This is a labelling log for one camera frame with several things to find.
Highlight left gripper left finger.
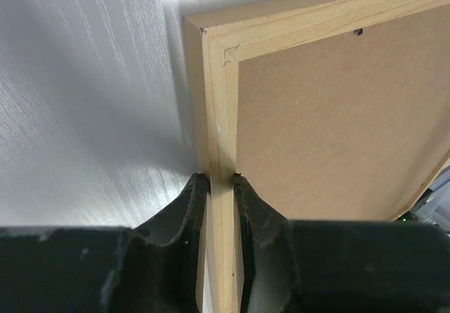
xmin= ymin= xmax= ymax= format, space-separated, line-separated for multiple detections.
xmin=1 ymin=174 xmax=207 ymax=312

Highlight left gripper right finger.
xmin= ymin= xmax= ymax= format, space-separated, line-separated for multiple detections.
xmin=233 ymin=175 xmax=449 ymax=312

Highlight wooden picture frame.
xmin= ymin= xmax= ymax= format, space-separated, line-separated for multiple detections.
xmin=184 ymin=0 xmax=449 ymax=312

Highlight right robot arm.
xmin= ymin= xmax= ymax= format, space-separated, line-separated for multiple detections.
xmin=397 ymin=211 xmax=420 ymax=222

